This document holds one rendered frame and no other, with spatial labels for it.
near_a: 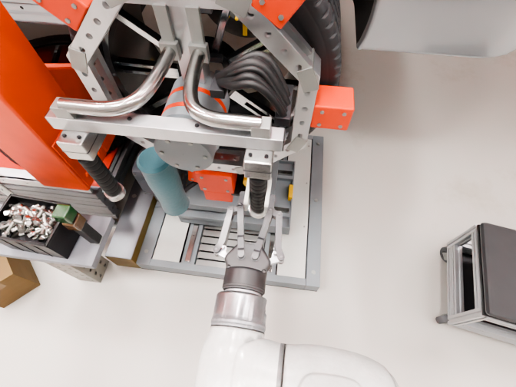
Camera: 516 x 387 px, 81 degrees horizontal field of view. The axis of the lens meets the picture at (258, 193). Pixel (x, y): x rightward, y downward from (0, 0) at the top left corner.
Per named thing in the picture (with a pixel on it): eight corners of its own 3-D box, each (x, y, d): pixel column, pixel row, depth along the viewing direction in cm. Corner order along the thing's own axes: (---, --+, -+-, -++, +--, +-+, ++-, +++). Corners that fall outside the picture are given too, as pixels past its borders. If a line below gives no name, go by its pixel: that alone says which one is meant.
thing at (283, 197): (293, 170, 156) (296, 160, 147) (288, 236, 138) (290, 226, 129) (198, 160, 159) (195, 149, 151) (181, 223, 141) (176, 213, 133)
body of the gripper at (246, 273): (220, 295, 56) (229, 247, 60) (266, 301, 55) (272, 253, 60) (216, 286, 49) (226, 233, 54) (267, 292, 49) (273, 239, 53)
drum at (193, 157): (234, 111, 81) (229, 66, 69) (219, 177, 71) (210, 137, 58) (183, 106, 82) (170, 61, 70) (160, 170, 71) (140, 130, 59)
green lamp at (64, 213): (78, 211, 84) (71, 204, 80) (72, 224, 82) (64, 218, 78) (64, 210, 84) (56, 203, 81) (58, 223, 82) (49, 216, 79)
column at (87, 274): (109, 261, 140) (57, 223, 104) (100, 282, 135) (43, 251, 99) (88, 258, 141) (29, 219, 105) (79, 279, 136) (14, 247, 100)
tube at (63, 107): (183, 57, 61) (170, 2, 52) (154, 128, 52) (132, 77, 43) (100, 50, 63) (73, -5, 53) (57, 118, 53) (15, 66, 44)
